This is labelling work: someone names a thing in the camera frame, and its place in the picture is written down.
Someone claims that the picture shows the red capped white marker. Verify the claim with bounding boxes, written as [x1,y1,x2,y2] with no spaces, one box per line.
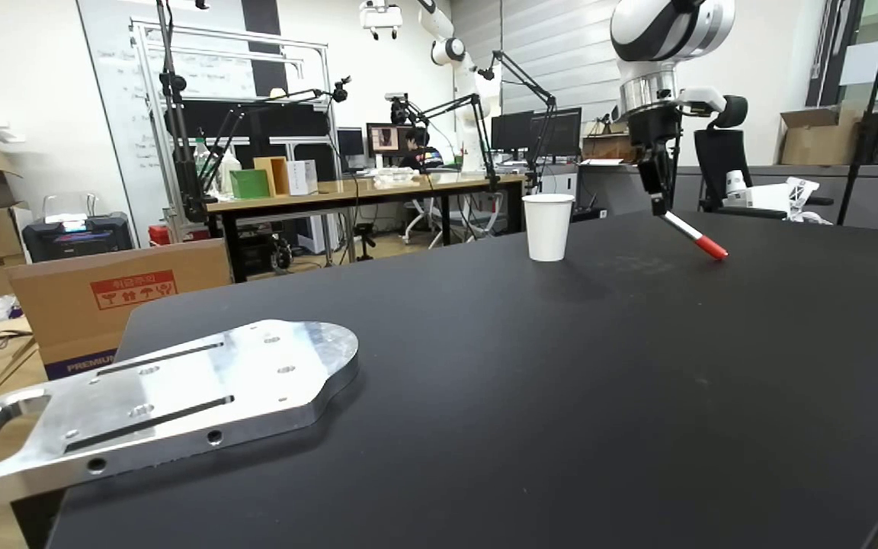
[661,211,730,262]

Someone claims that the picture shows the white paper cup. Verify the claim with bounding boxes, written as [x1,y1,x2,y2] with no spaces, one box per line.
[522,193,576,263]

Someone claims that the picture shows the brown cardboard box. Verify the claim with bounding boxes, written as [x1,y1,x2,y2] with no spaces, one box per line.
[582,133,636,163]

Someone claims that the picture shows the office chair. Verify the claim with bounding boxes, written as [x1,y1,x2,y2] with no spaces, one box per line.
[694,95,836,219]

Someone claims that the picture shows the row of monitors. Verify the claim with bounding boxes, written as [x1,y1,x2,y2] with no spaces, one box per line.
[490,107,584,159]

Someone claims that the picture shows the white printed part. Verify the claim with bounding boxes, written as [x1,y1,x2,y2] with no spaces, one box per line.
[724,169,833,225]

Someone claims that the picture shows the open cardboard box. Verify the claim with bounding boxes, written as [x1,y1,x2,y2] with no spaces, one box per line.
[777,104,864,167]

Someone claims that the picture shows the stand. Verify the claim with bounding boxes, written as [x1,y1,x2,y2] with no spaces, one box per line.
[835,0,878,226]

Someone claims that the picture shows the person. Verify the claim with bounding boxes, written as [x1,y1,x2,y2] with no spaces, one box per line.
[400,128,445,172]

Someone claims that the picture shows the monitor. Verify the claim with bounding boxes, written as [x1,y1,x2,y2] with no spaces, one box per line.
[366,122,418,159]

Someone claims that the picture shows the white ceiling device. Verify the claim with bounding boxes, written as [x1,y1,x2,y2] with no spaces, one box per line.
[358,0,404,41]

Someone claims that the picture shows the wooden desk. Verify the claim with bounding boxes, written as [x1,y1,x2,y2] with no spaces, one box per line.
[206,173,528,284]

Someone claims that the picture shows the white box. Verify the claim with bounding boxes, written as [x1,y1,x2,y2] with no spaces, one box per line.
[286,159,319,197]

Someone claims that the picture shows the wooden box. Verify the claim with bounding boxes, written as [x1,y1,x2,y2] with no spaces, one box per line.
[253,156,290,197]

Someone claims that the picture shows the green box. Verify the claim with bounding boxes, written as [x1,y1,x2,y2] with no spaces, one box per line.
[229,168,271,201]

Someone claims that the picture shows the plastic jug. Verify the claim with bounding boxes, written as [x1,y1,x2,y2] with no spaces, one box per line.
[217,148,243,196]

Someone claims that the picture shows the whiteboard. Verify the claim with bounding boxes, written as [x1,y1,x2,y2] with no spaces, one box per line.
[76,0,258,230]

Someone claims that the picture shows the aluminium mounting plate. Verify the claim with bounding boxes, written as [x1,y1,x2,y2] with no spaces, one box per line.
[0,319,360,521]

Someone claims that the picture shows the cardboard box with red label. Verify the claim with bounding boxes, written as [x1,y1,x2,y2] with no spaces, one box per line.
[8,237,233,381]

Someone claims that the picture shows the black printer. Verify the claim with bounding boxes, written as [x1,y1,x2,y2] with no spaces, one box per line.
[21,213,136,265]

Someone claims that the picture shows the camera on mount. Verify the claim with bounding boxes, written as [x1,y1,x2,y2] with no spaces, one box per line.
[154,0,354,223]
[476,50,559,193]
[388,92,502,193]

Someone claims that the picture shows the aluminium frame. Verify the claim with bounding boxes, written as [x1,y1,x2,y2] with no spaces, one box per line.
[130,18,357,265]

